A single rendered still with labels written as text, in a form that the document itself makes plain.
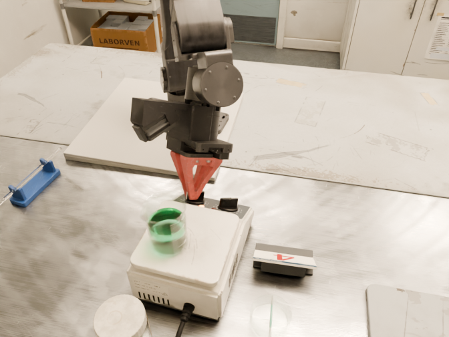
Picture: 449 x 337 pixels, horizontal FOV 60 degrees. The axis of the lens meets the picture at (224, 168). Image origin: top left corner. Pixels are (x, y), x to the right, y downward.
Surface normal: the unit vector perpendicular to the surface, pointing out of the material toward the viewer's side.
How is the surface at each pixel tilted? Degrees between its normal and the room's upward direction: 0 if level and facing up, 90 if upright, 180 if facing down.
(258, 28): 90
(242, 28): 90
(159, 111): 71
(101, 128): 2
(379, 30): 90
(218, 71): 64
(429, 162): 0
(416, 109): 0
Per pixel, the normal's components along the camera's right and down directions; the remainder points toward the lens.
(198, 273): 0.00, -0.76
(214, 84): 0.26, 0.23
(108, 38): -0.16, 0.66
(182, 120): -0.81, 0.01
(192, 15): 0.19, -0.18
